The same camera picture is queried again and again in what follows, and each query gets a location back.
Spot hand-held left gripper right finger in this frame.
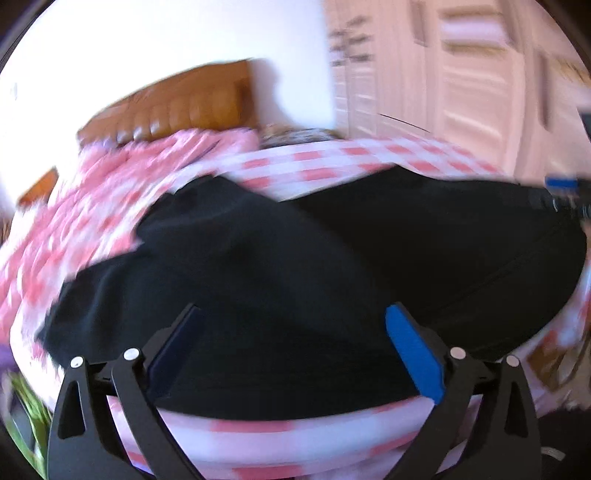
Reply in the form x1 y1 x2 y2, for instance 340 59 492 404
385 302 542 480

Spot pink checkered bedsheet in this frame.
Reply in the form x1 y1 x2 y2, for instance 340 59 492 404
9 136 591 480

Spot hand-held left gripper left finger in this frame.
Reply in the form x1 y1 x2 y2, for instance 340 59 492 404
46 302 207 480

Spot wooden padded headboard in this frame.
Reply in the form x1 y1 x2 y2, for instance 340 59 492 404
76 58 257 144

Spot pink crumpled quilt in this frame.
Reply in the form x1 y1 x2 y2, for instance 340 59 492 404
0 128 262 324

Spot green patterned cloth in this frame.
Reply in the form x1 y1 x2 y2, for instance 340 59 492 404
7 374 51 478

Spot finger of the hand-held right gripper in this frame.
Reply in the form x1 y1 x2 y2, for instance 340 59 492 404
531 191 591 219
544 174 591 193

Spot white wardrobe doors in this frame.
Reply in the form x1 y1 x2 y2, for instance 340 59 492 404
325 0 591 181

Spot brown patterned pillow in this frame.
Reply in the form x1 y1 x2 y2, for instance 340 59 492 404
259 127 342 148

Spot wooden nightstand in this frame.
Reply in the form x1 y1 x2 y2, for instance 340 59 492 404
18 167 60 206

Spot thin black cable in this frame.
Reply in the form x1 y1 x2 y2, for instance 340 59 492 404
379 113 432 134

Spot black pants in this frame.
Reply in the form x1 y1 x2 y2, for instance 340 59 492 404
37 166 588 411

